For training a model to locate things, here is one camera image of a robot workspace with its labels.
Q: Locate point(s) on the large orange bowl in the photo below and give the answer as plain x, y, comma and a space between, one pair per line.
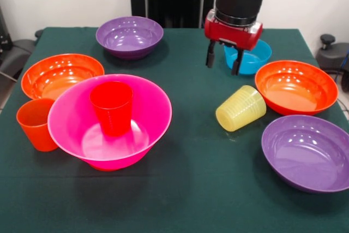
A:
54, 77
297, 88

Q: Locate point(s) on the large pink bowl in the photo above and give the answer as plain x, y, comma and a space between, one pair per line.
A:
152, 107

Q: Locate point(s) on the black side stand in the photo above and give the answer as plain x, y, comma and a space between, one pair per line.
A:
8, 64

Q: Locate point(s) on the blue bowl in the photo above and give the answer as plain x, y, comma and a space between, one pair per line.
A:
253, 62

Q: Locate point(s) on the black pedestal leg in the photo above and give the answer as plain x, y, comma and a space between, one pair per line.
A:
332, 55
23, 48

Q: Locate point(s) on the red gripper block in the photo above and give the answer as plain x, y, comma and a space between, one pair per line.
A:
234, 35

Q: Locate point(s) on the yellow cup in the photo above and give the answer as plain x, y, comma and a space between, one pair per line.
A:
240, 110

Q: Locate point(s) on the purple bowl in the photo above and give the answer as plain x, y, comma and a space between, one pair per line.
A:
305, 154
128, 36

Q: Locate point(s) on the dark green tablecloth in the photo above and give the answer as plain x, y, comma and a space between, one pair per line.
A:
174, 189

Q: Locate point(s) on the orange cup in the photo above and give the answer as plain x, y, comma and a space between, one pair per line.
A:
35, 132

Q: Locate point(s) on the red cup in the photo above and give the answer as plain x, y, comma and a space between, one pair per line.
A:
113, 113

